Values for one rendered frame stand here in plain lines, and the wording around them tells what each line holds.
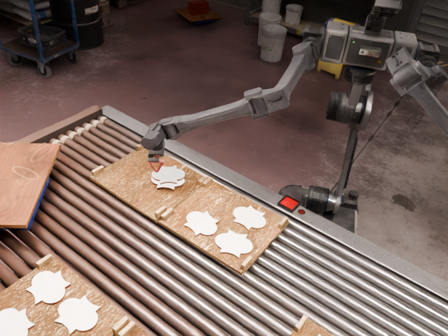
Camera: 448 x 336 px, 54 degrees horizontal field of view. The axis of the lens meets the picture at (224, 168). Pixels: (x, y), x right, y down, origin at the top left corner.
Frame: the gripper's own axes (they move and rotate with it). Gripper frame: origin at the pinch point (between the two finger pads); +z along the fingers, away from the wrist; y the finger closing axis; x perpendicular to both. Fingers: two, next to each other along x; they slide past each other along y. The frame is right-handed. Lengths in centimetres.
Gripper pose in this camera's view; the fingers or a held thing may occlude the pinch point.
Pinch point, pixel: (157, 163)
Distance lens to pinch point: 193.4
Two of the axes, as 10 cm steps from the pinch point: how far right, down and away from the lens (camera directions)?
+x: -9.9, -0.1, -1.3
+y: -0.9, -6.3, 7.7
